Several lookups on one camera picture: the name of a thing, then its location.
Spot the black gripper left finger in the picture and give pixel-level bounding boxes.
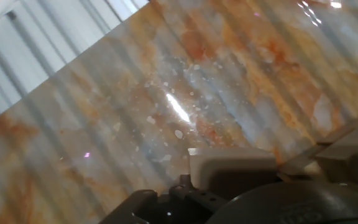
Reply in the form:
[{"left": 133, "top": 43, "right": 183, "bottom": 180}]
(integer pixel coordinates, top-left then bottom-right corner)
[{"left": 99, "top": 174, "right": 229, "bottom": 224}]

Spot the orange marble pattern mat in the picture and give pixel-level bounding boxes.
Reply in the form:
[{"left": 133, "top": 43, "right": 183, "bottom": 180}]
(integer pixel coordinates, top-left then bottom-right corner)
[{"left": 0, "top": 0, "right": 358, "bottom": 224}]

